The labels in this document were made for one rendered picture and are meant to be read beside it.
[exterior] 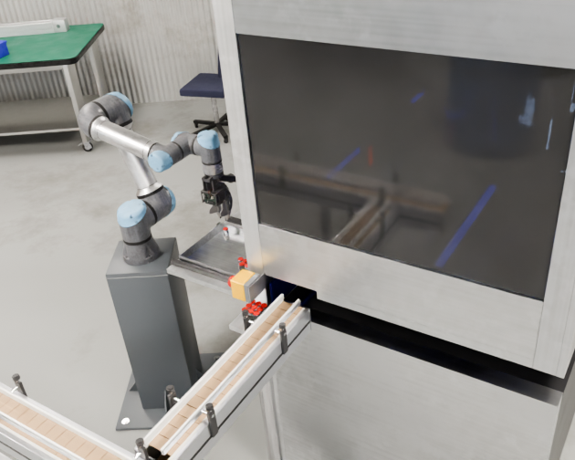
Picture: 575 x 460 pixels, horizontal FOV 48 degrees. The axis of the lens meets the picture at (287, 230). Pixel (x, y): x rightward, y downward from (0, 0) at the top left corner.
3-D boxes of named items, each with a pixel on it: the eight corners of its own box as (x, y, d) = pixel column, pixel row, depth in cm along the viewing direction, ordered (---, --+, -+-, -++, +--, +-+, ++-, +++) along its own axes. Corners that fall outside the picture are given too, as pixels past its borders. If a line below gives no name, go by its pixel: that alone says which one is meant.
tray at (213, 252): (293, 250, 247) (292, 243, 245) (254, 288, 229) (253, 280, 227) (222, 229, 264) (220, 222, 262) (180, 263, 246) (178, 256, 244)
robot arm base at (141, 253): (120, 266, 263) (114, 245, 258) (127, 245, 276) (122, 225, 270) (156, 264, 262) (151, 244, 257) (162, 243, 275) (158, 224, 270)
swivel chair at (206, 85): (252, 117, 586) (240, 11, 535) (251, 141, 542) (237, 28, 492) (192, 122, 587) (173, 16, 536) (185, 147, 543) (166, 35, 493)
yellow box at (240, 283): (262, 291, 214) (260, 274, 210) (250, 304, 209) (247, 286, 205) (244, 285, 218) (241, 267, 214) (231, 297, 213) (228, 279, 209)
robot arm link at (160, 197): (141, 228, 270) (79, 105, 252) (165, 211, 281) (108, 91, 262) (160, 225, 263) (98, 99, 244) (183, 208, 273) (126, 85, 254)
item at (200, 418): (276, 318, 221) (271, 280, 212) (315, 331, 213) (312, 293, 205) (136, 468, 173) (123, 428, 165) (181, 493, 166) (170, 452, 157)
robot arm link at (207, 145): (203, 127, 237) (223, 130, 233) (208, 154, 243) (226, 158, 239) (190, 135, 232) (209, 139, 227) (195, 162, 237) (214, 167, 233)
